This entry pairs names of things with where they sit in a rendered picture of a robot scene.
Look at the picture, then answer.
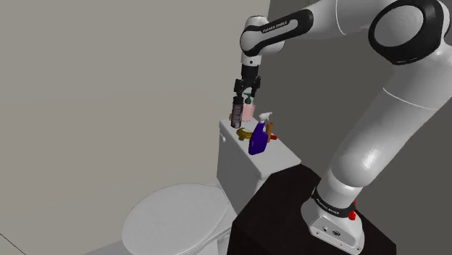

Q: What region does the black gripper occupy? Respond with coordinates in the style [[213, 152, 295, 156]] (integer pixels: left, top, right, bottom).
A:
[[233, 64, 261, 99]]

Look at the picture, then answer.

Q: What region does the pink soap pump bottle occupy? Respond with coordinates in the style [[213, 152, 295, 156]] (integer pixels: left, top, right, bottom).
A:
[[241, 92, 255, 122]]

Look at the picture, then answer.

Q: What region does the dark cylindrical bottle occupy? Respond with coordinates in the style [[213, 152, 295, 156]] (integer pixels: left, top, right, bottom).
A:
[[230, 96, 244, 130]]

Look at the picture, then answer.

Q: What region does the yellow curved object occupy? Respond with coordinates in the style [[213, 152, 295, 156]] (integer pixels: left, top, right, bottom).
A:
[[235, 127, 254, 142]]

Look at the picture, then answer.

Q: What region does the brown and red brush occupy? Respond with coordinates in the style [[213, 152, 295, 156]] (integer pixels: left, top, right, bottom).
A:
[[265, 121, 278, 143]]

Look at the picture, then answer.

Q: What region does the blue spray bottle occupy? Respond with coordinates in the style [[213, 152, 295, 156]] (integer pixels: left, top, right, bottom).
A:
[[248, 112, 274, 156]]

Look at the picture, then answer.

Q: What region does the white toilet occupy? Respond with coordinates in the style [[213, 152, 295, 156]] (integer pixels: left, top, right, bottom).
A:
[[121, 117, 302, 255]]

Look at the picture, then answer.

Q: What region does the dark robot stand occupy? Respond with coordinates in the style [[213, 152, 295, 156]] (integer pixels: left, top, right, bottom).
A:
[[226, 164, 397, 255]]

